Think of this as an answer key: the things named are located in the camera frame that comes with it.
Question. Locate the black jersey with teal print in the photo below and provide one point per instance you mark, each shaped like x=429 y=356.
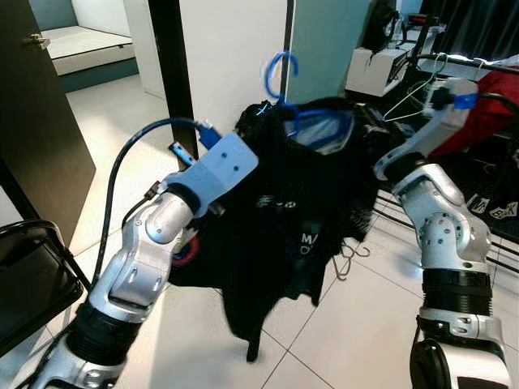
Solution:
x=284 y=211

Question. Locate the blue plastic hanger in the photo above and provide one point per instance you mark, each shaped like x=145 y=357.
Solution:
x=268 y=78

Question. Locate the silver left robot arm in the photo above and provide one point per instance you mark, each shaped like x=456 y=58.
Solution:
x=134 y=267

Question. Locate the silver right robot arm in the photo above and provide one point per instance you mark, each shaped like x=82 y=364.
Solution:
x=442 y=243

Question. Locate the white shelf unit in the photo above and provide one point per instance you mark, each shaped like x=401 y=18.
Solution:
x=365 y=77

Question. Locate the black metal clothes rack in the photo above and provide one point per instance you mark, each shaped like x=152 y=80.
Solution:
x=409 y=66

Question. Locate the red cloth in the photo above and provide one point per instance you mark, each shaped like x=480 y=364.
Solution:
x=486 y=113

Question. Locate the black bag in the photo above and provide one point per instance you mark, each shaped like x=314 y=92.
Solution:
x=379 y=28

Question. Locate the black curtains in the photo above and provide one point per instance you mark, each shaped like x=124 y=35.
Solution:
x=478 y=28

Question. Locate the black pillar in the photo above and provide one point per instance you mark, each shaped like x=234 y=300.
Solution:
x=170 y=65

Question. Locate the dark brown door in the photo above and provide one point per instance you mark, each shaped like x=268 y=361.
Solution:
x=40 y=138

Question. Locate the black folding chair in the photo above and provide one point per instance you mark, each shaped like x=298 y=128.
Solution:
x=32 y=267

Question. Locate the white mattress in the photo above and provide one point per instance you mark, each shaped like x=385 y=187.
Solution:
x=85 y=44

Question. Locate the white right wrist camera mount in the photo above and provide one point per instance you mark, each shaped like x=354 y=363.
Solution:
x=438 y=130

